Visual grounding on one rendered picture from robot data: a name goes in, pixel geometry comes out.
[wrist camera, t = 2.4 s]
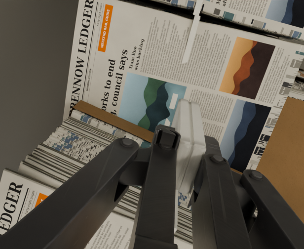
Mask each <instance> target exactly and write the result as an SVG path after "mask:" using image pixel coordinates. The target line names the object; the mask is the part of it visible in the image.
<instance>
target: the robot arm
mask: <svg viewBox="0 0 304 249"><path fill-rule="evenodd" d="M130 185H132V186H142V187H141V191H140V196H139V201H138V205H137V210H136V215H135V220H134V224H133V229H132V234H131V238H130V243H129V248H128V249H178V245H177V244H174V225H175V195H176V190H179V192H180V193H184V194H189V193H191V191H192V188H193V185H194V189H193V192H192V195H191V198H190V201H189V204H188V207H187V208H189V207H190V206H191V215H192V243H193V249H304V224H303V222H302V221H301V220H300V219H299V217H298V216H297V215H296V214H295V212H294V211H293V210H292V209H291V207H290V206H289V205H288V204H287V202H286V201H285V200H284V199H283V197H282V196H281V195H280V194H279V192H278V191H277V190H276V188H275V187H274V186H273V185H272V183H271V182H270V181H269V180H268V179H267V178H266V177H265V176H264V175H263V174H261V173H260V172H259V171H256V170H252V169H246V170H244V172H243V174H240V173H237V172H235V171H233V170H231V169H230V166H229V163H228V161H227V160H226V159H225V158H223V157H222V154H221V150H220V147H219V142H218V141H217V140H216V139H215V138H214V137H211V136H207V135H204V131H203V124H202V118H201V111H200V105H199V103H197V102H193V101H191V102H188V100H186V99H182V98H181V99H179V101H178V105H177V108H176V111H175V115H174V118H173V121H172V125H171V127H170V126H166V125H162V124H159V125H157V126H156V128H155V132H154V135H153V139H152V144H151V146H150V147H148V148H139V144H138V143H137V142H136V141H134V140H132V139H129V138H125V137H123V138H117V139H115V140H114V141H113V142H112V143H111V144H110V145H108V146H107V147H106V148H105V149H104V150H102V151H101V152H100V153H99V154H98V155H96V156H95V157H94V158H93V159H92V160H91V161H89V162H88V163H87V164H86V165H85V166H83V167H82V168H81V169H80V170H79V171H78V172H76V173H75V174H74V175H73V176H72V177H70V178H69V179H68V180H67V181H66V182H65V183H63V184H62V185H61V186H60V187H59V188H57V189H56V190H55V191H54V192H53V193H52V194H50V195H49V196H48V197H47V198H46V199H44V200H43V201H42V202H41V203H40V204H39V205H37V206H36V207H35V208H34V209H33V210H31V211H30V212H29V213H28V214H27V215H25V216H24V217H23V218H22V219H21V220H20V221H18V222H17V223H16V224H15V225H14V226H12V227H11V228H10V229H9V230H8V231H7V232H5V233H4V234H2V235H0V249H84V248H85V246H86V245H87V244H88V242H89V241H90V240H91V239H92V237H93V236H94V235H95V233H96V232H97V231H98V229H99V228H100V227H101V225H102V224H103V223H104V221H105V220H106V219H107V217H108V216H109V215H110V214H111V212H112V211H113V209H114V208H115V207H116V205H117V204H118V203H119V202H120V200H121V199H122V198H123V196H124V195H125V194H126V192H127V191H128V189H129V186H130ZM256 208H257V211H258V213H257V216H255V214H254V212H255V210H256Z"/></svg>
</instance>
